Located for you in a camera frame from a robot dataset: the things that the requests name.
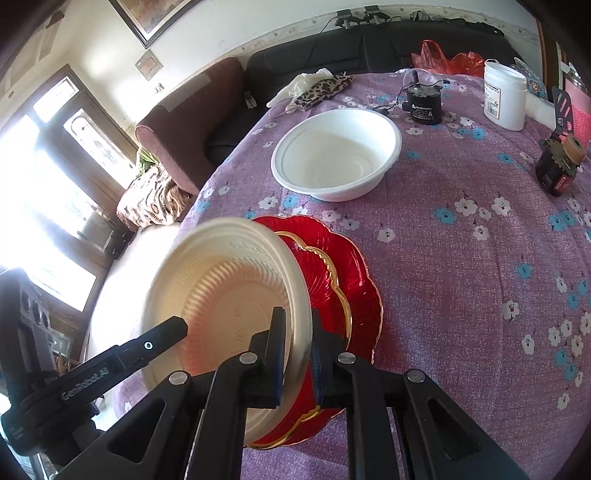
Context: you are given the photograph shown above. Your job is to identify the pink knit covered bottle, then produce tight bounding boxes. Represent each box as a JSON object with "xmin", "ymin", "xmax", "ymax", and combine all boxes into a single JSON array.
[{"xmin": 565, "ymin": 75, "xmax": 591, "ymax": 148}]

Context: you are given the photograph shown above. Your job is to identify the cream ribbed foam plate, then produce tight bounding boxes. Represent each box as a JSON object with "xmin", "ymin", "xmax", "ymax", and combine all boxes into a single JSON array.
[{"xmin": 141, "ymin": 217, "xmax": 312, "ymax": 445}]

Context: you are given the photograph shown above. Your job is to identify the small black round device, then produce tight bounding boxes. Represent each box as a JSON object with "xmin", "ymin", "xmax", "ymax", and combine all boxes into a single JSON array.
[{"xmin": 403, "ymin": 85, "xmax": 443, "ymax": 125}]

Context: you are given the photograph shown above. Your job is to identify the large white foam bowl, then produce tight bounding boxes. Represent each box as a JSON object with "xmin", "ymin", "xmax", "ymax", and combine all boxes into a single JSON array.
[{"xmin": 270, "ymin": 108, "xmax": 403, "ymax": 203}]

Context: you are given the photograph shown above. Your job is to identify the black sofa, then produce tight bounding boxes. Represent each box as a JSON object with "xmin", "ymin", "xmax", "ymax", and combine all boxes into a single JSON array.
[{"xmin": 205, "ymin": 19, "xmax": 518, "ymax": 166}]

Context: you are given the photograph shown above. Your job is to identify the brown patterned blanket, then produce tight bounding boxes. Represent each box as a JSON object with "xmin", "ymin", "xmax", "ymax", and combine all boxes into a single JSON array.
[{"xmin": 116, "ymin": 164, "xmax": 195, "ymax": 231}]

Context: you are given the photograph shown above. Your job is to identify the red plastic bag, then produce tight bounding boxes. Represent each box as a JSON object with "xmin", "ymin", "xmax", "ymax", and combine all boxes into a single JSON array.
[{"xmin": 411, "ymin": 40, "xmax": 485, "ymax": 77}]

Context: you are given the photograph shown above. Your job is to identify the black cameras on sofa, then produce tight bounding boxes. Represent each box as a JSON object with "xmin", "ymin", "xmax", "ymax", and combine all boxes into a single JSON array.
[{"xmin": 335, "ymin": 5, "xmax": 393, "ymax": 30}]

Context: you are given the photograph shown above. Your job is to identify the white plastic canister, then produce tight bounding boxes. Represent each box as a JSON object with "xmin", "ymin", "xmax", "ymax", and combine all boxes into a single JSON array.
[{"xmin": 483, "ymin": 59, "xmax": 528, "ymax": 131}]

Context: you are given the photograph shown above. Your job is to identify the dark jar red label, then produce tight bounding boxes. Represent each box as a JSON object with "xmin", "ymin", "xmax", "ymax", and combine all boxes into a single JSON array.
[{"xmin": 535, "ymin": 133, "xmax": 585, "ymax": 197}]

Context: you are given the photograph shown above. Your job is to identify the leopard print pouch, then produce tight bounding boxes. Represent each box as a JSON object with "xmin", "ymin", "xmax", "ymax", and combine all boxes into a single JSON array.
[{"xmin": 286, "ymin": 75, "xmax": 355, "ymax": 114}]

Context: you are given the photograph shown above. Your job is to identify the maroon armchair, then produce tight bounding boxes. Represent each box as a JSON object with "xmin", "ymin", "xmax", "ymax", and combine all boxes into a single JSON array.
[{"xmin": 135, "ymin": 57, "xmax": 243, "ymax": 195}]

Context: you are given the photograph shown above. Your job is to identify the framed horse painting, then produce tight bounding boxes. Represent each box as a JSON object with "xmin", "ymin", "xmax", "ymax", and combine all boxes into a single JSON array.
[{"xmin": 109, "ymin": 0, "xmax": 200, "ymax": 48}]

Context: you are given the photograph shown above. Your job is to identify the black phone stand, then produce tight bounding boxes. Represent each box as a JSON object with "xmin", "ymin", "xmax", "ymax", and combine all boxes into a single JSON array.
[{"xmin": 552, "ymin": 86, "xmax": 574, "ymax": 136}]

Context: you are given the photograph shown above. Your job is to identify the red scalloped plate gold rim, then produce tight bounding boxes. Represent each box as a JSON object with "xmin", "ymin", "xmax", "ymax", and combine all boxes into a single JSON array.
[{"xmin": 249, "ymin": 216, "xmax": 384, "ymax": 450}]

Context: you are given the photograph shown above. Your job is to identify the purple floral tablecloth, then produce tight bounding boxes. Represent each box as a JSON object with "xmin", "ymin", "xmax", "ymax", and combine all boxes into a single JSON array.
[{"xmin": 180, "ymin": 75, "xmax": 590, "ymax": 479}]

